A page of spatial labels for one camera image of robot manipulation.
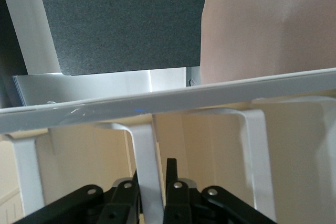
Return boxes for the brown table cover mat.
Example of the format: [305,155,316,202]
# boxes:
[201,0,336,84]

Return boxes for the beige cabinet drawer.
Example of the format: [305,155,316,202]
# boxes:
[0,0,336,224]

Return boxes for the dark grey felt drawer liner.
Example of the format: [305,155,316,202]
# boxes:
[35,0,206,76]

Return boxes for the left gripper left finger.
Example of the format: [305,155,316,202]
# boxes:
[15,168,144,224]

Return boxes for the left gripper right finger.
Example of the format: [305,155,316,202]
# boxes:
[162,157,274,224]

